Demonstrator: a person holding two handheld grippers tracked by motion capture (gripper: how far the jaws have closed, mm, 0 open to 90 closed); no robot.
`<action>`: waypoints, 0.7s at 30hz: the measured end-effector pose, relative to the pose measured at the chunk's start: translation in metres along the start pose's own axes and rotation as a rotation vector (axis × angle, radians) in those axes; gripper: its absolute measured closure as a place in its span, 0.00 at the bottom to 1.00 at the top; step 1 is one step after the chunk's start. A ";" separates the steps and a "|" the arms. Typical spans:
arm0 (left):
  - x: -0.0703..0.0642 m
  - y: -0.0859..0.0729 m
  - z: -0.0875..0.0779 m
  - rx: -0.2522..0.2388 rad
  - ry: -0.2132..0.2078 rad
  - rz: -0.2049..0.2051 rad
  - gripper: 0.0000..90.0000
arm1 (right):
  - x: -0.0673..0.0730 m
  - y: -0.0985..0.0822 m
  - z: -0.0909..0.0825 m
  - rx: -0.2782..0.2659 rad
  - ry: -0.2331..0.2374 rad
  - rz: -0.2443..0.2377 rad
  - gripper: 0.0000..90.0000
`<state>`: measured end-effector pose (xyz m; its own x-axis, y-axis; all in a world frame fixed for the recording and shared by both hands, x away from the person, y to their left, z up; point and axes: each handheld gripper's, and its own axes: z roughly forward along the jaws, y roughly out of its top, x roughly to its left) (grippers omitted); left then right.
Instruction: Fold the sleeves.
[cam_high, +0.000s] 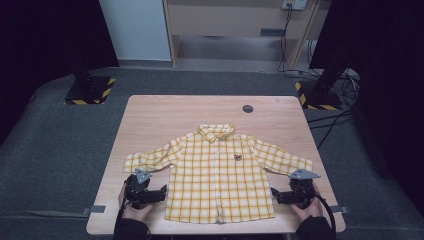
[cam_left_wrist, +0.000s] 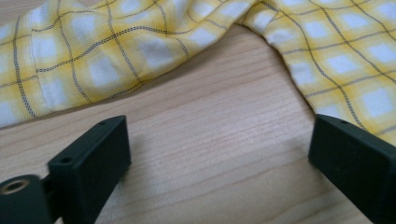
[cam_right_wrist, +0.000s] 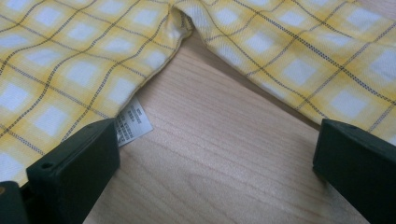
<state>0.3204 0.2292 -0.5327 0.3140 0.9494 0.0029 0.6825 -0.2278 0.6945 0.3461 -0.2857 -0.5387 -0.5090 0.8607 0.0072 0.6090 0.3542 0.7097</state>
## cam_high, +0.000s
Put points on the black curtain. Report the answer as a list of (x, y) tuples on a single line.
[(390, 83), (43, 50)]

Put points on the person's right hand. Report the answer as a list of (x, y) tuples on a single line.
[(313, 211)]

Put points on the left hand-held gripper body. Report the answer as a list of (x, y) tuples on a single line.
[(136, 191)]

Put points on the white panel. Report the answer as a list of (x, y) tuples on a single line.
[(136, 30)]

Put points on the light wooden cabinet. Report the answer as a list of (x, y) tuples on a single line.
[(216, 20)]

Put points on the black stand with striped base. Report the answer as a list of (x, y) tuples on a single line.
[(88, 90), (321, 96)]

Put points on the yellow plaid shirt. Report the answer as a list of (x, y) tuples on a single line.
[(216, 176)]

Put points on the white power strip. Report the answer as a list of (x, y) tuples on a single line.
[(295, 4)]

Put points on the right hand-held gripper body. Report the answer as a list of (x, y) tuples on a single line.
[(301, 193)]

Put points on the grey cabinet label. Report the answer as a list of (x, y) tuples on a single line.
[(272, 32)]

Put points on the grey table edge bracket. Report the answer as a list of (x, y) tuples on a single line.
[(95, 209), (339, 209)]

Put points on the grey round table grommet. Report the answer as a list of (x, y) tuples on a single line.
[(247, 108)]

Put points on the person's left hand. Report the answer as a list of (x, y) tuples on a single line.
[(136, 215)]

